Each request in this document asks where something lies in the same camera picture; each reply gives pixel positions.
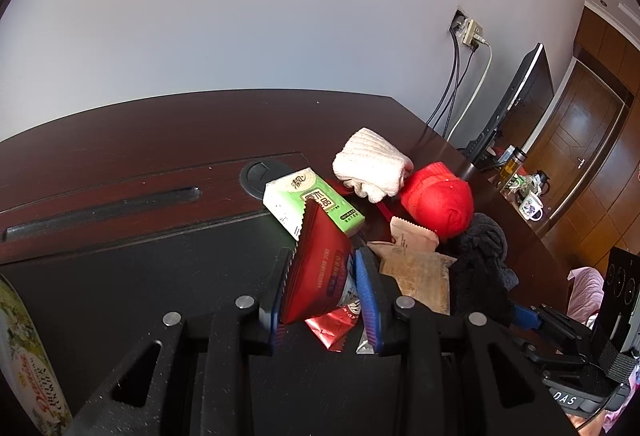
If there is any clear grain snack bag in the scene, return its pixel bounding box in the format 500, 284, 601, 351
371, 245, 457, 315

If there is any black cable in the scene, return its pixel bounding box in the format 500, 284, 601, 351
424, 23, 462, 131

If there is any beige paper snack packet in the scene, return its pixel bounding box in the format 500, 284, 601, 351
367, 216, 439, 257

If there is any round metal tin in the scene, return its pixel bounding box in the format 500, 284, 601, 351
1, 277, 73, 435

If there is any black fuzzy sock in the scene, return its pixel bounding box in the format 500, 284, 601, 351
437, 213, 520, 326

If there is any shiny red foil packet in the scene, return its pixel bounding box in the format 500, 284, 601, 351
305, 303, 361, 352

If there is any wooden door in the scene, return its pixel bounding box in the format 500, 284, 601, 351
525, 60, 626, 229

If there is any glass tea bottle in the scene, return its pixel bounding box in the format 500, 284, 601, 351
497, 148, 526, 191

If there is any cream knitted sock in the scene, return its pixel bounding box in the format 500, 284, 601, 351
332, 128, 414, 203

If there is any grey cable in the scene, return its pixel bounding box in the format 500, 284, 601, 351
437, 46, 478, 137

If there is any white blue mug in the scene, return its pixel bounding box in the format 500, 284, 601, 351
518, 192, 544, 222

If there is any black computer monitor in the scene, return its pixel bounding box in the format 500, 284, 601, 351
463, 42, 554, 168

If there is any white cable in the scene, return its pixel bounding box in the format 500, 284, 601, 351
444, 40, 495, 143

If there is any green white tissue pack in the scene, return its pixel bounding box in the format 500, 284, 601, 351
261, 167, 367, 243

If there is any black desk cable grommet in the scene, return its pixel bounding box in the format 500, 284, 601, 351
239, 159, 293, 201

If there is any red snack packet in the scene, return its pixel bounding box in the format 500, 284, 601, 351
281, 200, 358, 325

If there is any red rolled sock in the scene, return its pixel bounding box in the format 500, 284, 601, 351
399, 162, 474, 242

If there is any black desk mat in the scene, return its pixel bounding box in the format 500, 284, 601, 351
0, 209, 402, 436

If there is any wall power socket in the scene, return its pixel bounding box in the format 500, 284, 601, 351
450, 8, 486, 50

